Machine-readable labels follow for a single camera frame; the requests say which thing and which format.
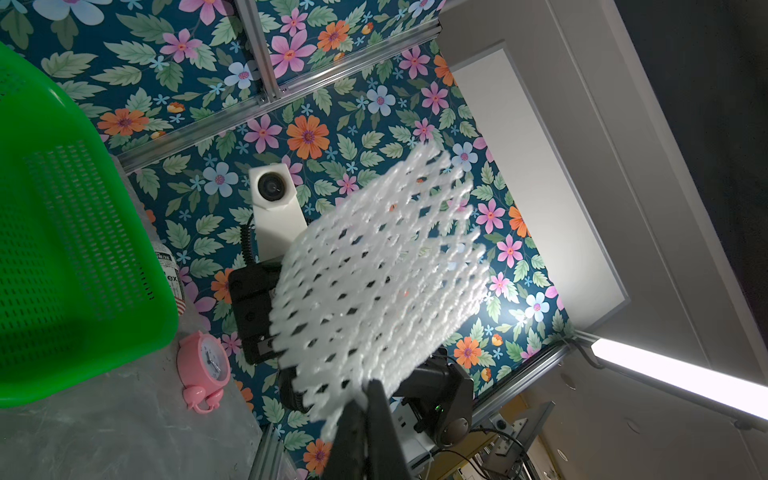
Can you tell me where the striped drink can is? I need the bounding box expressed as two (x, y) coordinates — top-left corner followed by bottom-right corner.
(152, 241), (186, 316)

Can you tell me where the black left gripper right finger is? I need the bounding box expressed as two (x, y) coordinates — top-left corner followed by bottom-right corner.
(366, 380), (411, 480)

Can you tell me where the ceiling light tube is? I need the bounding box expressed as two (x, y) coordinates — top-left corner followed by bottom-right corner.
(591, 338), (767, 423)

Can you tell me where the bright green plastic basket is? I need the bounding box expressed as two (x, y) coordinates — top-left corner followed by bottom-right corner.
(1, 48), (178, 408)

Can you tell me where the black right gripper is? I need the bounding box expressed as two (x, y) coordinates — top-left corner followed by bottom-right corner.
(229, 260), (281, 365)

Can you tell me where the white foam net sleeve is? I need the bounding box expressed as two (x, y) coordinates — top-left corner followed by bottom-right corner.
(269, 144), (489, 441)

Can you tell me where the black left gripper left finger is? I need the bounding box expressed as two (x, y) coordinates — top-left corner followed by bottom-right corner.
(322, 401), (367, 480)

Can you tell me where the pink alarm clock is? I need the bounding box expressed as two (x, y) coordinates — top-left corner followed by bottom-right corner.
(176, 331), (231, 415)

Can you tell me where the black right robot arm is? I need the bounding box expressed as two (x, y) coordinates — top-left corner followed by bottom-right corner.
(229, 261), (473, 448)

